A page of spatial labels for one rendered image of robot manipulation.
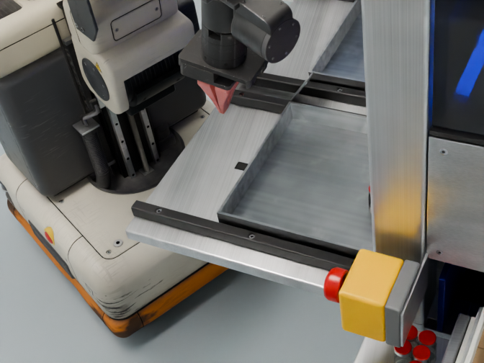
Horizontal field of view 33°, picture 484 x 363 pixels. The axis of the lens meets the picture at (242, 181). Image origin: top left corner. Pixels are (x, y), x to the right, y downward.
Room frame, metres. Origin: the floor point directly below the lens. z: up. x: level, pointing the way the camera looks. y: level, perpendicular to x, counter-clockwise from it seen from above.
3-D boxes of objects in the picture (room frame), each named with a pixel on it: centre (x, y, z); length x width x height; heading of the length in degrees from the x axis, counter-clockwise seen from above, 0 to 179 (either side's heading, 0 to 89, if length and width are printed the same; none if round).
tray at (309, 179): (0.85, -0.17, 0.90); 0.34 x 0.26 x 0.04; 56
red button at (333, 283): (0.60, -0.09, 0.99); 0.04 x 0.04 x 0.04; 56
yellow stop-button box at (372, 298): (0.57, -0.13, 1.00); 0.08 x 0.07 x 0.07; 56
